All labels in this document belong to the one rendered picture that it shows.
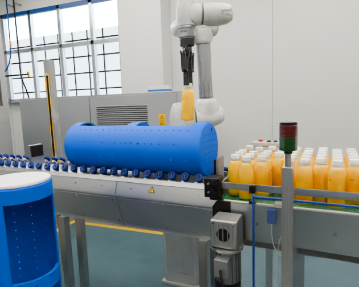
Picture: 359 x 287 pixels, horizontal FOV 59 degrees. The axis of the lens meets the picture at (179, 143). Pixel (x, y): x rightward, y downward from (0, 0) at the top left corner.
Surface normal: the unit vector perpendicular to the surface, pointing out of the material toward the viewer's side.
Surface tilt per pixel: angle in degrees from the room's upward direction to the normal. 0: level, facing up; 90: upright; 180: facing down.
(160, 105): 90
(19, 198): 90
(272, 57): 90
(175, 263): 90
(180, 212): 110
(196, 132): 47
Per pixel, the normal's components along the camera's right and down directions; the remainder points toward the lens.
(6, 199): 0.16, 0.13
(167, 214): -0.40, 0.46
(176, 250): -0.36, 0.14
